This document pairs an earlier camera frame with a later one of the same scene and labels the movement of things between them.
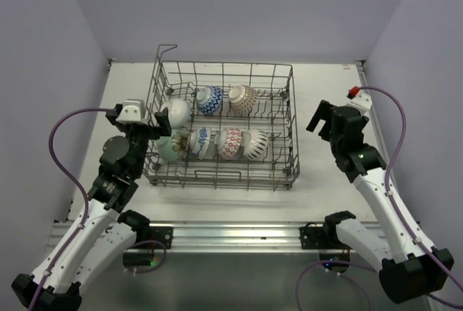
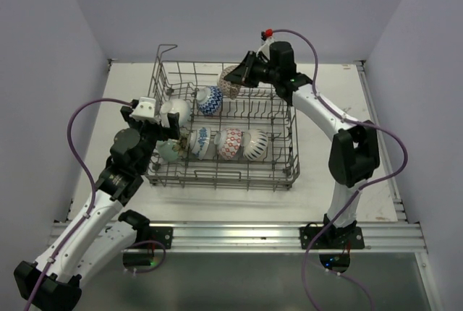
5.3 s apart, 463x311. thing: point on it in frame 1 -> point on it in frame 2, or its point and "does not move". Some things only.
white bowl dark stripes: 254,143 does not move
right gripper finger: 323,112 -> 241,74
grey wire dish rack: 234,126 does not move
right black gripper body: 333,139 -> 261,71
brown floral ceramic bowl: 180,143 does not move
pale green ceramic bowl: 164,145 does not move
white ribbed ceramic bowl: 179,112 does not move
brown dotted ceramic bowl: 247,103 -> 229,89
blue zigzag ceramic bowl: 210,106 does not move
